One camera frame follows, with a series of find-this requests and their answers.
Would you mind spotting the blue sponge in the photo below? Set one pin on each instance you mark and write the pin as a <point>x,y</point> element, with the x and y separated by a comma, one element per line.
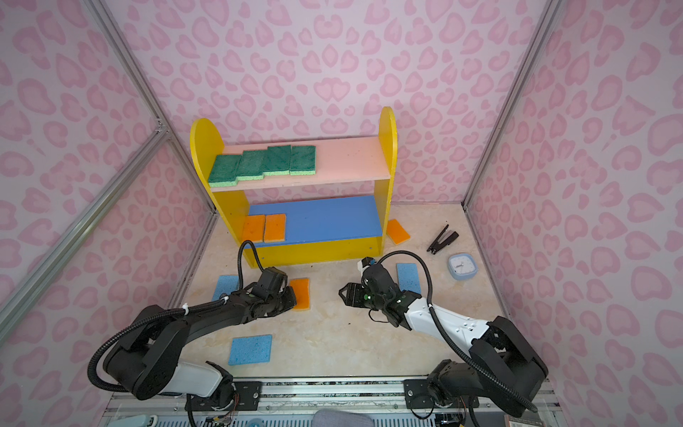
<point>250,350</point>
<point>408,277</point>
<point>226,284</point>

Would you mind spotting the left aluminium frame beam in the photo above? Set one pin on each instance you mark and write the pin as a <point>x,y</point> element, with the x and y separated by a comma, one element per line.
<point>19,304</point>

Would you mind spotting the right aluminium frame post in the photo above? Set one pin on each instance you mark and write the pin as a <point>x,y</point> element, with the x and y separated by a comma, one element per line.
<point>550,16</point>

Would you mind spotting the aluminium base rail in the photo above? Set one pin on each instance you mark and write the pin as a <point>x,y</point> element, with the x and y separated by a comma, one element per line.
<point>297,401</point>

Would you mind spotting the green sponge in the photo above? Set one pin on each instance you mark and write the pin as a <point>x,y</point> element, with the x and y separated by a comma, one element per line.
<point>251,165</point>
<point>277,160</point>
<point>224,172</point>
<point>303,160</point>

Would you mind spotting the blue sponge front left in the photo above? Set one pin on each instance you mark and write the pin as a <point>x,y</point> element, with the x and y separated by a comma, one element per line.
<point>250,350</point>

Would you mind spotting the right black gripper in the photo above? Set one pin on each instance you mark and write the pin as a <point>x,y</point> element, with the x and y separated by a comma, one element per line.
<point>351,297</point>

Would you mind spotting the black clip tool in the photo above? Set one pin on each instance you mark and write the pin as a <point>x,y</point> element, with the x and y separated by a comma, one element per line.
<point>444,239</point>

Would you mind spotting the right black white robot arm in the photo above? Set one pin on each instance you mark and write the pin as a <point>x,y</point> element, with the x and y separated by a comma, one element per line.
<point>494,360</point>

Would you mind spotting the orange sponge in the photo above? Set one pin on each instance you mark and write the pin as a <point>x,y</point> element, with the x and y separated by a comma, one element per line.
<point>275,228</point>
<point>302,295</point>
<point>397,233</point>
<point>254,228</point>

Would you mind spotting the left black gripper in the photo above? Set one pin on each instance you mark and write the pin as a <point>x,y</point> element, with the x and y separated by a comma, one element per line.
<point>292,300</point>

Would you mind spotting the blue sponge far left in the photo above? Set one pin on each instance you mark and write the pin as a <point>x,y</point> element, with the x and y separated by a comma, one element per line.
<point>226,284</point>

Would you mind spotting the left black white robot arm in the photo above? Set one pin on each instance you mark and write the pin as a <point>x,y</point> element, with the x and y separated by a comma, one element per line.
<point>144,358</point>

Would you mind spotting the blue sponge right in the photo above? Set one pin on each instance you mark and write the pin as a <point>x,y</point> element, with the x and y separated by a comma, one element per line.
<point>408,277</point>

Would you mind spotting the small blue white clock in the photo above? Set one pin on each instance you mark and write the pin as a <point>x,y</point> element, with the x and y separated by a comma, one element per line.
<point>462,267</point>

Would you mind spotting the orange sponge beside shelf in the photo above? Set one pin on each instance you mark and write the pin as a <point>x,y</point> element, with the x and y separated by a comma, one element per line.
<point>397,233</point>

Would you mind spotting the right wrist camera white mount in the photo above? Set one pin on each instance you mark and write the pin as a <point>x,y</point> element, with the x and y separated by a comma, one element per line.
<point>367,263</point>

